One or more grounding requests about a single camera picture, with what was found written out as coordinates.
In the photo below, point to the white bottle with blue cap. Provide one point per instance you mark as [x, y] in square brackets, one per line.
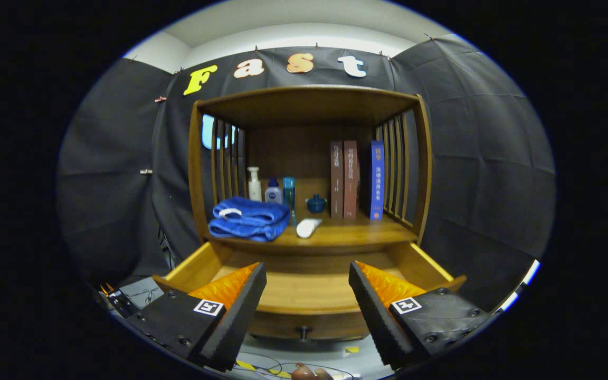
[273, 196]

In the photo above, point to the reddish brown book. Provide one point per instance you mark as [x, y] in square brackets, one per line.
[350, 179]

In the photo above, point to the blue lidded teacup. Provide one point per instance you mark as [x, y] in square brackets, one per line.
[316, 205]

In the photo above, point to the black drawer knob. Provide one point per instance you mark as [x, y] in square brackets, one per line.
[304, 332]

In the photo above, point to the wooden drawer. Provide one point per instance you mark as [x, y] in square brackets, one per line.
[304, 290]

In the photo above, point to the blue folded towel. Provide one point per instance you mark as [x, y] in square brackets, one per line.
[251, 216]

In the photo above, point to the black backdrop cloth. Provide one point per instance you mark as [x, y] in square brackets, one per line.
[467, 158]

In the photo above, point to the white tube with green print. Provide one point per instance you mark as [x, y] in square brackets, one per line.
[306, 228]

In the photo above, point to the blue book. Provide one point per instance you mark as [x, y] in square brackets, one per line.
[377, 179]

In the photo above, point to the wooden cabinet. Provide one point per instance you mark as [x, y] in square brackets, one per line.
[304, 103]

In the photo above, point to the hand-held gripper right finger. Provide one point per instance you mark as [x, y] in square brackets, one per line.
[375, 316]

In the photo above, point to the tall teal bottle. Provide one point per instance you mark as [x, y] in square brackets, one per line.
[289, 192]

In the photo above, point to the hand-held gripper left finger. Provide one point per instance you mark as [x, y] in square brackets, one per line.
[240, 322]

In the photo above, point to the white pump bottle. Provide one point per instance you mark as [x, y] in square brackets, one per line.
[254, 190]

